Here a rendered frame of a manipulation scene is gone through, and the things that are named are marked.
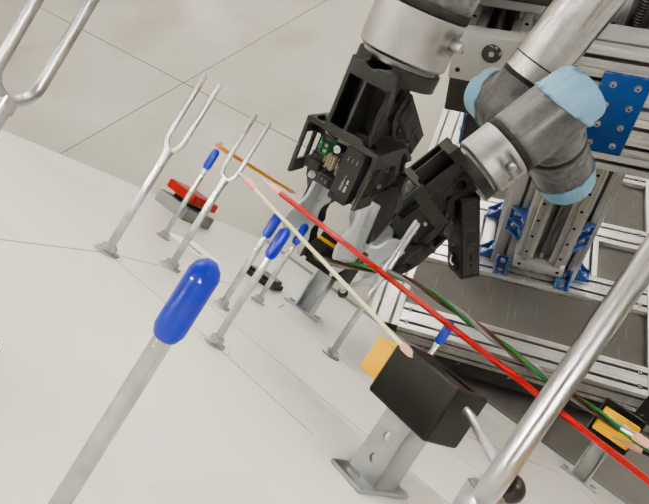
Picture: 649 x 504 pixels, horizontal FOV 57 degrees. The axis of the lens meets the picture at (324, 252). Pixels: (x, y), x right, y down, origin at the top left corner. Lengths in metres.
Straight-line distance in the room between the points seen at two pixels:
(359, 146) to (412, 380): 0.22
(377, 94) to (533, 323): 1.40
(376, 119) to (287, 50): 2.81
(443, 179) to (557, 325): 1.20
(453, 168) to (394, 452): 0.44
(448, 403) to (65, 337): 0.18
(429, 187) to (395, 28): 0.27
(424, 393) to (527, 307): 1.57
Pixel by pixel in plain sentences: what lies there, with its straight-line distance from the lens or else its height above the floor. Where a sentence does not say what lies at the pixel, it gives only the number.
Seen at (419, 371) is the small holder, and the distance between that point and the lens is 0.31.
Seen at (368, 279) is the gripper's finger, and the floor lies 1.07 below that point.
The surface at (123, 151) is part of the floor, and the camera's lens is 2.74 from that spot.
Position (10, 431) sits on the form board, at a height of 1.46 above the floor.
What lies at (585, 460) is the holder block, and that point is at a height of 0.94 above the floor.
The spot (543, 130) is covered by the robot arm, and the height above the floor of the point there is 1.23.
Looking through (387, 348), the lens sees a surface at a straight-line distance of 0.33.
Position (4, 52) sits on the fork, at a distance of 0.21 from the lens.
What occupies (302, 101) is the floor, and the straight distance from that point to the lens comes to 2.90.
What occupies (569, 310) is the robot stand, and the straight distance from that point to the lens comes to 1.90.
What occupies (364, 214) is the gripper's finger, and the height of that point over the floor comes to 1.25.
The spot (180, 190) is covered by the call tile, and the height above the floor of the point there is 1.13.
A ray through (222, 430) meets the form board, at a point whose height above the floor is 1.38.
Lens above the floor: 1.63
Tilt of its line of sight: 48 degrees down
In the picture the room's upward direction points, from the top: straight up
